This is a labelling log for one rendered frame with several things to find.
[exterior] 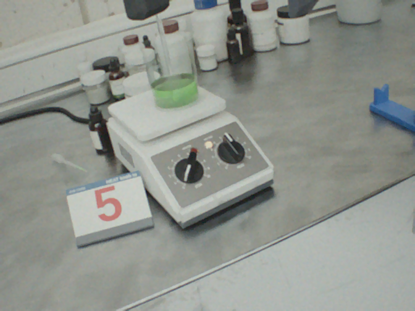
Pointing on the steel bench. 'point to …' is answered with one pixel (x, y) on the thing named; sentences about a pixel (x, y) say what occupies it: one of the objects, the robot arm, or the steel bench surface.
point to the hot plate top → (147, 131)
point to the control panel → (203, 185)
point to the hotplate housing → (204, 127)
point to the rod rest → (392, 108)
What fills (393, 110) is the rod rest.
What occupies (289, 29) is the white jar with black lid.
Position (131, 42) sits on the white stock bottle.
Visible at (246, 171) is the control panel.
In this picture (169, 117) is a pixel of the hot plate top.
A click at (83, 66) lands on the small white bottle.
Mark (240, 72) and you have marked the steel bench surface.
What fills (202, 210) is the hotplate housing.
